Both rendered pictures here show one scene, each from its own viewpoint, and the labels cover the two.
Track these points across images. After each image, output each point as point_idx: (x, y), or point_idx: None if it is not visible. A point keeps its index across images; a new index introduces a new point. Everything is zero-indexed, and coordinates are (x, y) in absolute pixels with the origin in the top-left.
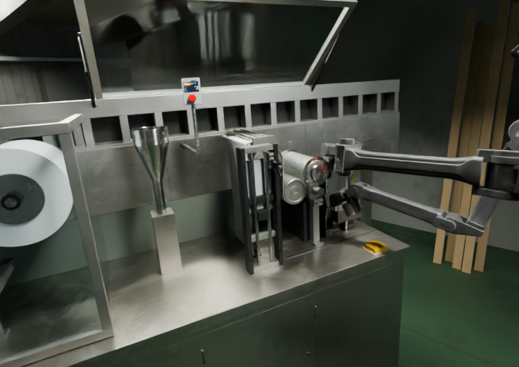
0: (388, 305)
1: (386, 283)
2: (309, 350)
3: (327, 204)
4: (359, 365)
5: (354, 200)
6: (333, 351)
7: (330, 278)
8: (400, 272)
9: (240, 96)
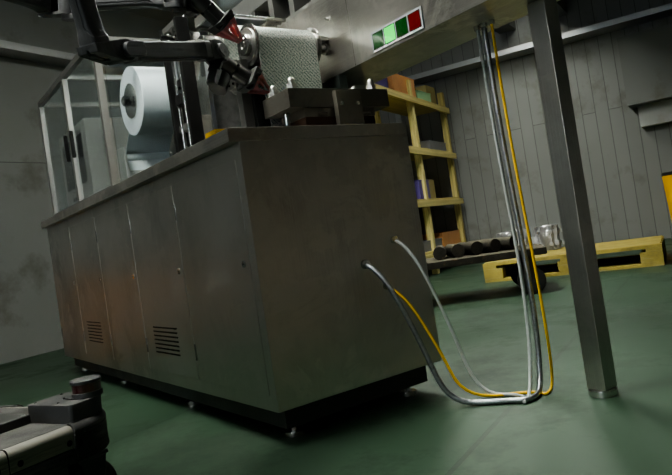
0: (236, 239)
1: (226, 195)
2: (179, 265)
3: (238, 86)
4: (224, 332)
5: (212, 67)
6: (196, 284)
7: (167, 164)
8: (240, 181)
9: None
